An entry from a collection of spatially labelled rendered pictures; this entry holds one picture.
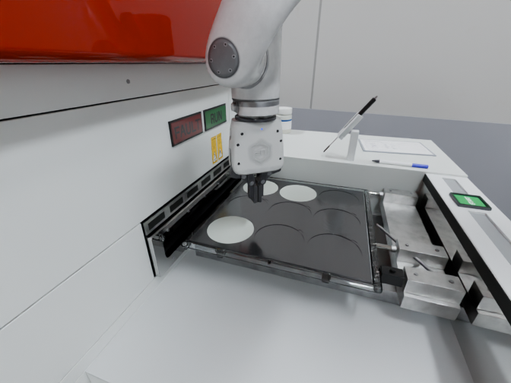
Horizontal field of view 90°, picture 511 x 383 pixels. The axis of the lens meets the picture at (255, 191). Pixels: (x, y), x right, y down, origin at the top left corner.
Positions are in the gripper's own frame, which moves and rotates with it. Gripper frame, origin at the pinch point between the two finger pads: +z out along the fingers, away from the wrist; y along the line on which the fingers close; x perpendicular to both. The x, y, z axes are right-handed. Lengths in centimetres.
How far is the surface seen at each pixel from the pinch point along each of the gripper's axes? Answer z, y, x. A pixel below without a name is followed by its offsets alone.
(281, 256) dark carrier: 8.0, 1.1, -11.7
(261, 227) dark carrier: 8.0, 0.7, -1.9
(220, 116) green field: -11.5, -1.9, 22.0
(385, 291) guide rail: 13.4, 18.0, -21.1
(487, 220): 2.4, 38.6, -21.1
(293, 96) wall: 0, 82, 145
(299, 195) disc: 8.1, 15.7, 8.7
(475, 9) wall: -49, 151, 73
